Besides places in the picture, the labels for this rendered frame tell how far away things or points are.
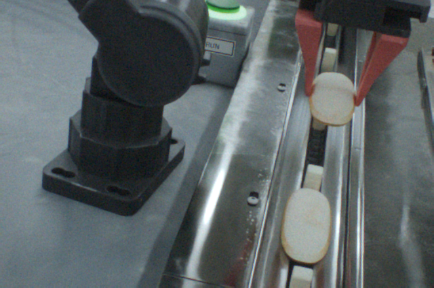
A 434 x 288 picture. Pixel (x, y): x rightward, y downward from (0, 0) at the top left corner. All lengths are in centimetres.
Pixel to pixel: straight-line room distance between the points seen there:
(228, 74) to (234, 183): 27
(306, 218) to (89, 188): 18
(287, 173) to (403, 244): 11
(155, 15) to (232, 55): 30
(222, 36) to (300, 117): 15
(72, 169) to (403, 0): 30
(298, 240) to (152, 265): 11
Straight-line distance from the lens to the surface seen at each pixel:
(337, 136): 74
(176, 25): 56
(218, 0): 88
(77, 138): 65
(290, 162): 68
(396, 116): 89
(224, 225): 56
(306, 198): 61
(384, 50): 59
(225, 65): 86
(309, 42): 59
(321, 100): 61
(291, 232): 57
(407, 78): 100
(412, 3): 57
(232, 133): 68
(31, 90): 81
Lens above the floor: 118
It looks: 27 degrees down
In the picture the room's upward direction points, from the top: 9 degrees clockwise
